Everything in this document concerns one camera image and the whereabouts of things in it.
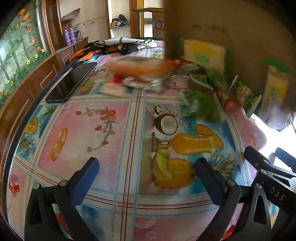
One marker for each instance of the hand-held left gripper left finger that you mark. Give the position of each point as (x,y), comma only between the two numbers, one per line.
(84,183)

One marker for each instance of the black yellow bundle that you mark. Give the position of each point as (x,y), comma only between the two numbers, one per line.
(119,20)

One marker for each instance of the orange snack packet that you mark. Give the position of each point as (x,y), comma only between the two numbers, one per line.
(143,68)

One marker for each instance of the flower wall picture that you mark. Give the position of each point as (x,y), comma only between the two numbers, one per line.
(16,46)

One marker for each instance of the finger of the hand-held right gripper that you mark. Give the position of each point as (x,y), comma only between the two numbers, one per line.
(285,157)
(254,155)

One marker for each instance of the black smartphone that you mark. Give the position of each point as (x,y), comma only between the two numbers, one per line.
(69,83)

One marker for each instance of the wooden chair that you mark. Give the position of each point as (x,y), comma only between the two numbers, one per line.
(158,24)

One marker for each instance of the white wall shelf unit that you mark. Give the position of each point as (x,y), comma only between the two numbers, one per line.
(120,32)

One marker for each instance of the brown cardboard box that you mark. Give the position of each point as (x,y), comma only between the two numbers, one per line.
(231,23)

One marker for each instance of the orange black white scarf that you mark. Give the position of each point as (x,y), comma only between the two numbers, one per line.
(104,49)

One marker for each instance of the plain green snack packet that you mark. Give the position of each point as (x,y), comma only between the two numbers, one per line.
(203,105)

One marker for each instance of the brown crumpled bag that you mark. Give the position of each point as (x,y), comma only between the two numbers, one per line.
(70,15)

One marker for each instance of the brown wooden cabinet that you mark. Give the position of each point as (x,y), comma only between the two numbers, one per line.
(23,97)

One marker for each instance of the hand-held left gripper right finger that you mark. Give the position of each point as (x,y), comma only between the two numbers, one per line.
(208,180)

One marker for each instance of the fruit print tablecloth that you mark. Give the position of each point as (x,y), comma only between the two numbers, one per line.
(92,129)

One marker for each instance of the yellow green snack packet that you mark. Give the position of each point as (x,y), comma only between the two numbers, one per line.
(203,54)
(275,85)

